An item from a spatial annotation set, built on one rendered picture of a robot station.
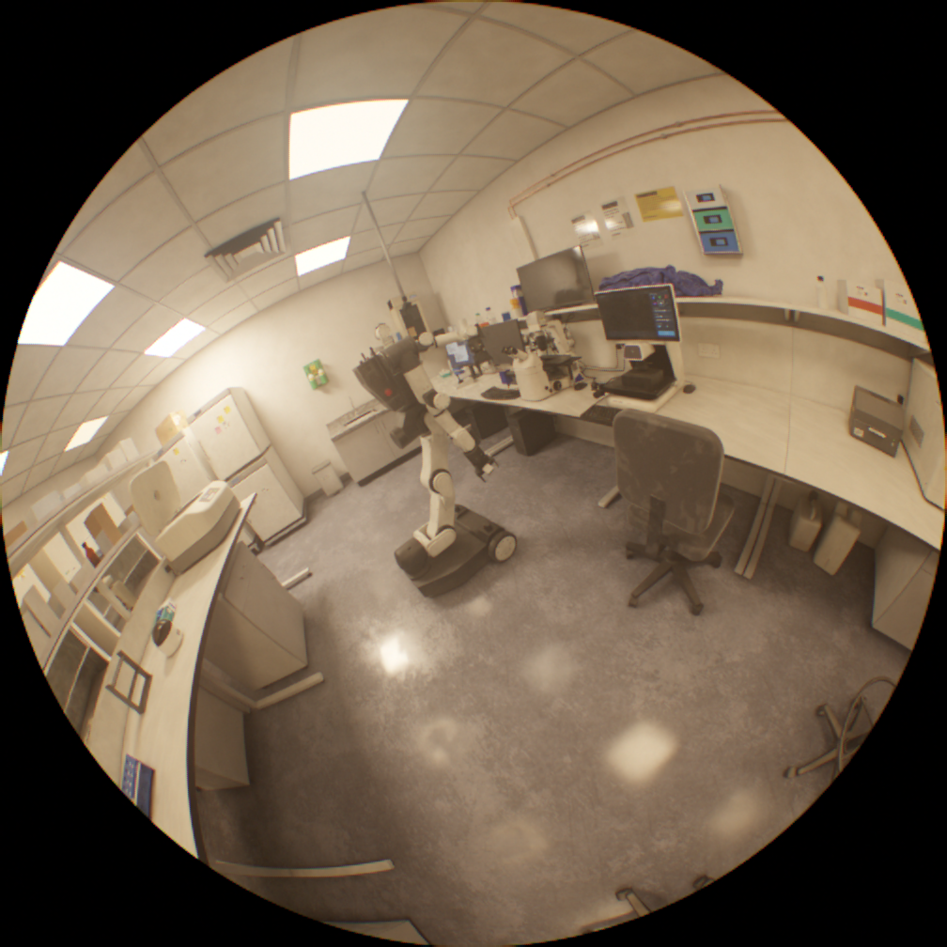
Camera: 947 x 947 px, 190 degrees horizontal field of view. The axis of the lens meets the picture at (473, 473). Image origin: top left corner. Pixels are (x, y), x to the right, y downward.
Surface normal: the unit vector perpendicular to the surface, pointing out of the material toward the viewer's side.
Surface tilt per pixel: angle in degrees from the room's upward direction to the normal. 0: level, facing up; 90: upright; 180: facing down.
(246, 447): 90
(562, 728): 0
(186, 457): 90
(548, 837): 0
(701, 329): 90
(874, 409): 45
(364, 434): 90
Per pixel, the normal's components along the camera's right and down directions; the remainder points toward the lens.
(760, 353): -0.81, 0.50
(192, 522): 0.58, 0.23
